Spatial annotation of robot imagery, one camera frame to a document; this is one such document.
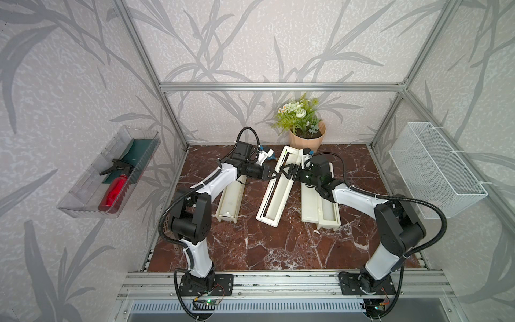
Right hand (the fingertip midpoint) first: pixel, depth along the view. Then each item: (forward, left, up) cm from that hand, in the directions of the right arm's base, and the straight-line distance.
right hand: (283, 168), depth 88 cm
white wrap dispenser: (-9, +24, -12) cm, 28 cm away
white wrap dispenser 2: (-14, -14, -11) cm, 23 cm away
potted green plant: (+21, -9, +12) cm, 25 cm away
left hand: (-4, +3, 0) cm, 5 cm away
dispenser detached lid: (-9, +3, -9) cm, 13 cm away
